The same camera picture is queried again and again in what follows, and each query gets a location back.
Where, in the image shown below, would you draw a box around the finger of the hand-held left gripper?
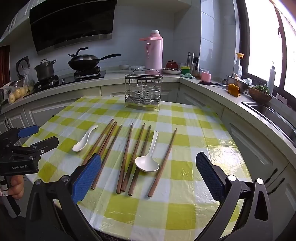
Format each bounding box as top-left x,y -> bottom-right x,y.
0,125 -> 39,143
22,136 -> 59,158

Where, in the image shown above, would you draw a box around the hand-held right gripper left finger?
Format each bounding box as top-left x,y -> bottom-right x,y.
24,153 -> 103,241

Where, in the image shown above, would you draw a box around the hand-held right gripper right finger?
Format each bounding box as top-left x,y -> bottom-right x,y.
195,152 -> 273,241

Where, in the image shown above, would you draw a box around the wooden chopstick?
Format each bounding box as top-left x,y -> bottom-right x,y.
147,128 -> 178,198
91,121 -> 116,160
99,122 -> 118,155
120,123 -> 146,193
91,125 -> 123,190
81,119 -> 114,166
128,125 -> 152,196
116,123 -> 134,194

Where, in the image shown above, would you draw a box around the small white soup spoon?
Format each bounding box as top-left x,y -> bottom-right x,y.
72,125 -> 99,152

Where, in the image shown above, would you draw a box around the large white ladle spoon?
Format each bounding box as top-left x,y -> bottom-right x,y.
135,131 -> 160,172

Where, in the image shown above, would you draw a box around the steel wire utensil rack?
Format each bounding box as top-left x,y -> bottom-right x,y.
124,68 -> 163,112

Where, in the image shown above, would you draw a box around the person's left hand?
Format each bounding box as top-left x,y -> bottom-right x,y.
7,175 -> 25,200

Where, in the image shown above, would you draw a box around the bag of yellow fruit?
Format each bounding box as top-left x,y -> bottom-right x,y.
0,74 -> 35,103

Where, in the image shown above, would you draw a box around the green checked tablecloth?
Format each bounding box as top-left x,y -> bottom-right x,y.
23,95 -> 252,241

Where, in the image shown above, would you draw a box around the white base cabinets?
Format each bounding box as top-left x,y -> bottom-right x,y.
0,82 -> 296,241

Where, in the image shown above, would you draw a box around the steel stockpot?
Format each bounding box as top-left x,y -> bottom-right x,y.
34,59 -> 57,81

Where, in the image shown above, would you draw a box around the black glass gas cooktop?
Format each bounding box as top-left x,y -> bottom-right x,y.
22,66 -> 107,96

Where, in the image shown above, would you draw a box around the dark square panel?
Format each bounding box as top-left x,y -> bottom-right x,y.
17,56 -> 30,78

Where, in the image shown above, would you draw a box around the black wok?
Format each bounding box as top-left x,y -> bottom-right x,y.
68,54 -> 122,70

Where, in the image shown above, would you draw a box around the steel sink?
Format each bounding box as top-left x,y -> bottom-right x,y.
242,101 -> 296,149

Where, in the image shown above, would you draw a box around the orange sponge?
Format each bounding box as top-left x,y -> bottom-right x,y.
227,83 -> 241,97

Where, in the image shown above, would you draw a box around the dark wok lid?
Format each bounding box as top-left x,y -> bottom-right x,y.
68,47 -> 100,61

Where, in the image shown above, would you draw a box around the wicker basket of greens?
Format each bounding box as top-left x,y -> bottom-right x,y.
248,85 -> 273,103

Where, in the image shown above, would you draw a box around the steel basin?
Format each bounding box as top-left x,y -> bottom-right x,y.
226,75 -> 251,93

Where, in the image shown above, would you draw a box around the black and steel carafe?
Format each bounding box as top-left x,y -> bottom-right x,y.
191,57 -> 200,76

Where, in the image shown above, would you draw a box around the white spray bottle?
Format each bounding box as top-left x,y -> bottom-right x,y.
232,52 -> 245,79

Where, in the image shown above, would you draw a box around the black range hood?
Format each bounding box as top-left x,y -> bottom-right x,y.
29,0 -> 117,55

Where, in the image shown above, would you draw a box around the white plastic bottle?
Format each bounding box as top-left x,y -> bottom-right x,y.
267,61 -> 276,94

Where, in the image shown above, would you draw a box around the pink thermos jug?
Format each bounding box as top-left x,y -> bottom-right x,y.
139,30 -> 163,75

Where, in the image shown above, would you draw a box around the window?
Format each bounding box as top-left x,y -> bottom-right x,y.
238,0 -> 296,98

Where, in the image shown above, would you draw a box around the black handled knife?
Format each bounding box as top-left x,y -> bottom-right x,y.
199,81 -> 228,87

